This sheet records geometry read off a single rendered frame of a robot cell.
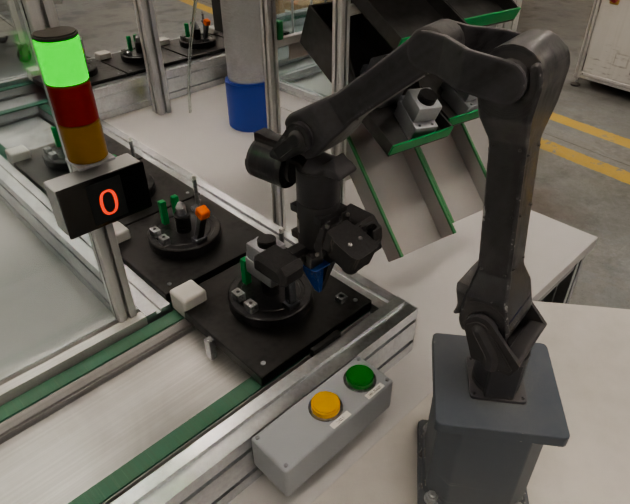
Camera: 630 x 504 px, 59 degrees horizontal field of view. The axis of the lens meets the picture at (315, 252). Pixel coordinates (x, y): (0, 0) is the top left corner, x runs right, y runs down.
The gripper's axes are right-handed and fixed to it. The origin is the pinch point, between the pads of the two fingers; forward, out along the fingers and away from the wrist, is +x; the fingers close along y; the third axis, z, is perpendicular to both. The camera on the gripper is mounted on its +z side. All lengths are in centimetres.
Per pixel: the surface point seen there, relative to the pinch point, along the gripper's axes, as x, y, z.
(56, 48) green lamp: -30.9, -19.9, -21.2
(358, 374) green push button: 12.4, -1.8, 9.8
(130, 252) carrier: 12.4, -9.9, -40.4
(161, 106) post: 20, 43, -118
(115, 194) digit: -11.4, -17.7, -20.8
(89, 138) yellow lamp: -19.9, -19.0, -20.9
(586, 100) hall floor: 110, 390, -104
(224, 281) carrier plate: 12.5, -2.6, -21.0
